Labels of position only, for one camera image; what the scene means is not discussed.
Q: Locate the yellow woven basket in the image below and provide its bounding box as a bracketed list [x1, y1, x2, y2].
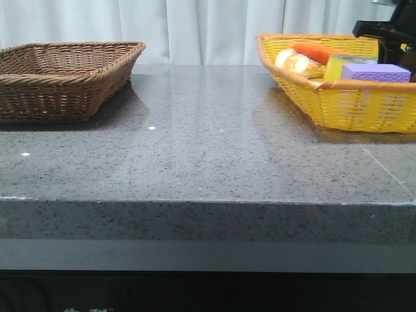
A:
[257, 34, 415, 133]

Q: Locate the purple sponge block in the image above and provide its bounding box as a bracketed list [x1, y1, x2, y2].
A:
[341, 64, 411, 83]

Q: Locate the white curtain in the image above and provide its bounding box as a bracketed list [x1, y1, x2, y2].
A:
[1, 0, 393, 65]

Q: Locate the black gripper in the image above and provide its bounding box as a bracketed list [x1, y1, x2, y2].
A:
[352, 0, 415, 64]

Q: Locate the brown wicker basket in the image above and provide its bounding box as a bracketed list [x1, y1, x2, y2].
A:
[1, 42, 146, 124]

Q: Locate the toy bread roll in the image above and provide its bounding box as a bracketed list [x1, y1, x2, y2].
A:
[274, 48, 325, 79]

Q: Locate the yellow packing tape roll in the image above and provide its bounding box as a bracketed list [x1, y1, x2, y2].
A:
[324, 54, 378, 81]

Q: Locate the orange toy carrot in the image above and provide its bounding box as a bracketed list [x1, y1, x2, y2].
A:
[291, 42, 353, 65]

